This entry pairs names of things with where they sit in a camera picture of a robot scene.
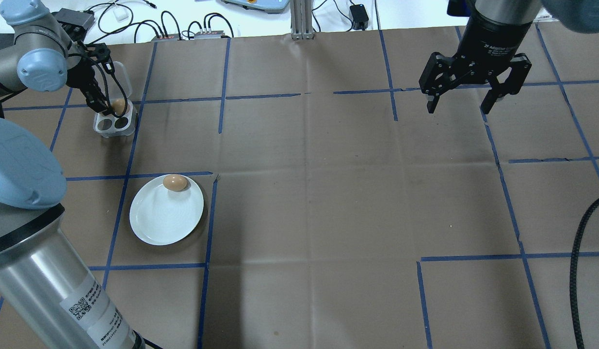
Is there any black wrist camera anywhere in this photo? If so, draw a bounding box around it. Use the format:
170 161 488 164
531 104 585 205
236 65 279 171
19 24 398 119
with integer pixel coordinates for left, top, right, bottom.
81 42 112 73

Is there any blue grey teach pendant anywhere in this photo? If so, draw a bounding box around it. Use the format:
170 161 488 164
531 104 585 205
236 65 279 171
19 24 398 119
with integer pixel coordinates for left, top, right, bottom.
221 0 291 13

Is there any black corrugated cable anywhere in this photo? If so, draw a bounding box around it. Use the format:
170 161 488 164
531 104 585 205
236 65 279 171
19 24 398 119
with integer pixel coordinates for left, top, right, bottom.
569 191 599 349

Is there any clear plastic egg carton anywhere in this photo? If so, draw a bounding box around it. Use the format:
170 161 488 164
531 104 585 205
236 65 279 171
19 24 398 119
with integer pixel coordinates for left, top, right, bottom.
93 60 138 139

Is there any grey docking box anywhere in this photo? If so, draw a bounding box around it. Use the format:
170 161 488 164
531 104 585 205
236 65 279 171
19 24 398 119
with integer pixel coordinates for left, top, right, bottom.
54 8 96 32

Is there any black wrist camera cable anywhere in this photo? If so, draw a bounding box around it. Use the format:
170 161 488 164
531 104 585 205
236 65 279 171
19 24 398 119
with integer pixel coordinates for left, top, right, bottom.
79 45 119 118

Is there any white round plate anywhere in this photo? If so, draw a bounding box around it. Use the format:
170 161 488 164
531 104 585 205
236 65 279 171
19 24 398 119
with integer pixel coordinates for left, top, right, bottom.
129 174 205 247

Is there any black power adapter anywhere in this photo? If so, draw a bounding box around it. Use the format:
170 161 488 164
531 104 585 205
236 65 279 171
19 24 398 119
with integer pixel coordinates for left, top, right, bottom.
349 4 371 31

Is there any aluminium profile post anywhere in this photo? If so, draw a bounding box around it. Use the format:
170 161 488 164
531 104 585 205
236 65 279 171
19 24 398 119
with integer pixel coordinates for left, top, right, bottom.
290 0 316 40

